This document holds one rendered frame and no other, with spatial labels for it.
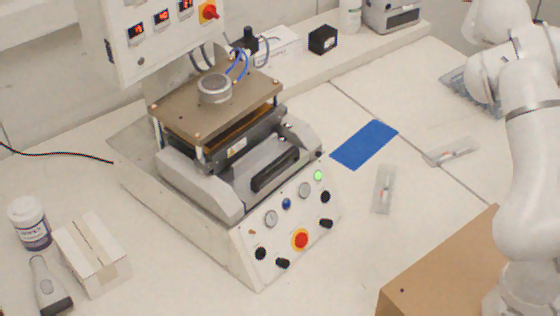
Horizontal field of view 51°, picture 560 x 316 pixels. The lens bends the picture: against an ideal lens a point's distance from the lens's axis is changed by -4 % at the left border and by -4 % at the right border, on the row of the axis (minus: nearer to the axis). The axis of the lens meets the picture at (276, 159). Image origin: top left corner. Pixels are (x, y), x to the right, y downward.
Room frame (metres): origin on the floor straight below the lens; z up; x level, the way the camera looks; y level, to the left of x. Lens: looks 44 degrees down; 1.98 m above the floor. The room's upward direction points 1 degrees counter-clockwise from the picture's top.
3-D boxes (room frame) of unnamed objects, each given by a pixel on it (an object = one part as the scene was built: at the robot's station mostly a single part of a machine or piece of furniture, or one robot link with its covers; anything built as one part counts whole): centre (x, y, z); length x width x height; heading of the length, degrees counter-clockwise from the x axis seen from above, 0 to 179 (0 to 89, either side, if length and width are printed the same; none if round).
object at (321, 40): (1.78, -0.17, 0.83); 0.09 x 0.06 x 0.07; 135
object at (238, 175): (1.09, 0.10, 0.97); 0.30 x 0.22 x 0.08; 47
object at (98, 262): (0.90, 0.46, 0.80); 0.19 x 0.13 x 0.09; 35
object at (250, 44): (1.37, 0.08, 1.05); 0.15 x 0.05 x 0.15; 137
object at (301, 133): (1.17, -0.01, 0.96); 0.26 x 0.05 x 0.07; 47
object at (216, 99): (1.16, 0.15, 1.08); 0.31 x 0.24 x 0.13; 137
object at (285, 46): (1.71, 0.03, 0.83); 0.23 x 0.12 x 0.07; 126
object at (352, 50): (1.82, -0.16, 0.77); 0.84 x 0.30 x 0.04; 125
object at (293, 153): (1.00, 0.00, 0.99); 0.15 x 0.02 x 0.04; 137
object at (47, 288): (0.83, 0.57, 0.79); 0.20 x 0.08 x 0.08; 35
